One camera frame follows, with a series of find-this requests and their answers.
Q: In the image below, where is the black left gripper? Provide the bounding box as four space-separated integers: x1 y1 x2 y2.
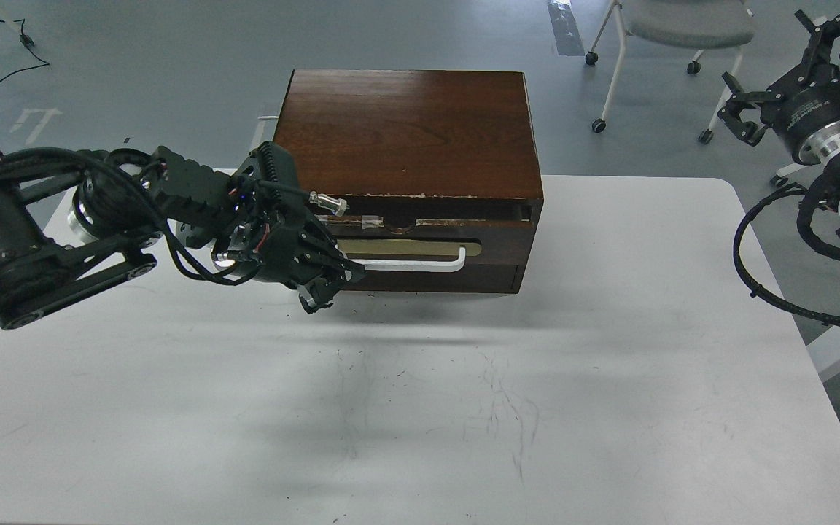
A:
212 141 367 314

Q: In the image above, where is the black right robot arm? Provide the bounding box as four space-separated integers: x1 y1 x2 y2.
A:
717 10 840 327

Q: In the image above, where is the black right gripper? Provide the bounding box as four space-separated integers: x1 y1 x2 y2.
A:
717 10 840 164

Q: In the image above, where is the black cable on floor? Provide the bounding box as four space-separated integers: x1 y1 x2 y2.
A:
0 0 51 133

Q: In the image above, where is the wooden drawer with white handle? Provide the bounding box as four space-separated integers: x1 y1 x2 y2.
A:
320 198 543 295

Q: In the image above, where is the dark wooden cabinet box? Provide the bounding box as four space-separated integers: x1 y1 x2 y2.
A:
273 69 545 295

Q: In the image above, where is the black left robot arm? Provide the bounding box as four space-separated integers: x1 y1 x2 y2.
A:
0 141 366 330

